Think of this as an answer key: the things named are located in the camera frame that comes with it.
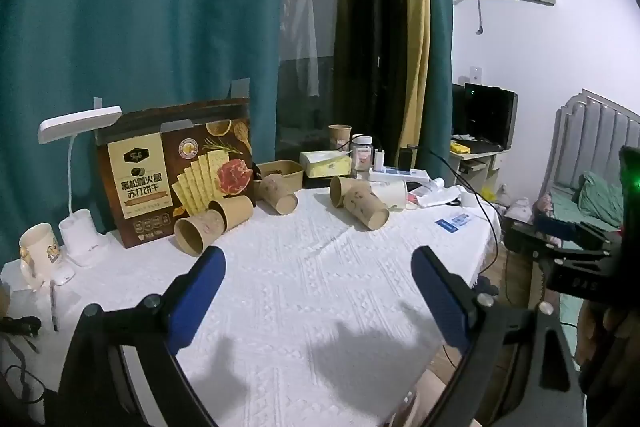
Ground white cartoon mug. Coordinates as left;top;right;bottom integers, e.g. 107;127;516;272
19;222;64;292

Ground white desk lamp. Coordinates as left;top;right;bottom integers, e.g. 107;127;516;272
38;106;123;267

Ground teal curtain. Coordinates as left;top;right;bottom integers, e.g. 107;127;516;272
0;0;289;264
419;0;456;168

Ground black strap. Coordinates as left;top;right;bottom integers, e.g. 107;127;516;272
0;315;43;354

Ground white power strip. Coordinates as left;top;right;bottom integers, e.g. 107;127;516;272
368;167;432;184

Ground white papers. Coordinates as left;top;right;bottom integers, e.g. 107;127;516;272
407;184;468;209

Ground grey padded headboard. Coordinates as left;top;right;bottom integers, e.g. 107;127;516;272
551;88;640;204

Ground brown paper cup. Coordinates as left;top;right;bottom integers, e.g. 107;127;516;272
343;186;390;232
328;124;353;152
329;175;372;209
208;195;255;233
173;209;226;257
258;173;299;215

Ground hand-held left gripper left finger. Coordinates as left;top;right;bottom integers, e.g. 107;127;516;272
50;245;227;427

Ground black monitor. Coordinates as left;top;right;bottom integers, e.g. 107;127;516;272
452;82;519;154

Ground blue card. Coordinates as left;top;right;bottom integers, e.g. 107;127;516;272
434;215;474;234

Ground yellow curtain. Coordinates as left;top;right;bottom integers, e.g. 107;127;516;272
396;0;432;154

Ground white paper cup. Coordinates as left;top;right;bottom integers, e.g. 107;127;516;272
370;179;408;210

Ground dark glass door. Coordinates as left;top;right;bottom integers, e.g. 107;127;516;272
275;0;408;164

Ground white computer desk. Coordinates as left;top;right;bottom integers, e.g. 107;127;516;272
448;141;505;204

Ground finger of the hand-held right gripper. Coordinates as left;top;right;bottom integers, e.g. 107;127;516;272
506;212;621;260

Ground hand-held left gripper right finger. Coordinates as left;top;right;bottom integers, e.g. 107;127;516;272
410;245;587;427

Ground black cable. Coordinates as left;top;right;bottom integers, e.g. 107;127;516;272
414;148;502;288

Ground white lace tablecloth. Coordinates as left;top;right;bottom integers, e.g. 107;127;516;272
0;179;502;427

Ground green bedding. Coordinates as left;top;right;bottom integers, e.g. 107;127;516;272
547;171;625;234

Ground brown cracker box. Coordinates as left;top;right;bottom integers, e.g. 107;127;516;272
95;98;257;250

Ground brown paper bowl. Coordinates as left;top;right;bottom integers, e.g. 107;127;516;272
256;160;305;191

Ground yellow tissue box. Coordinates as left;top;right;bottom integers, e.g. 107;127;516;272
299;150;352;180

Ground clear jar white lid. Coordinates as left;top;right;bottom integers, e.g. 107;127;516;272
351;135;375;173

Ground person's right hand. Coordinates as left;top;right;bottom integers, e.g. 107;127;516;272
576;301;632;360

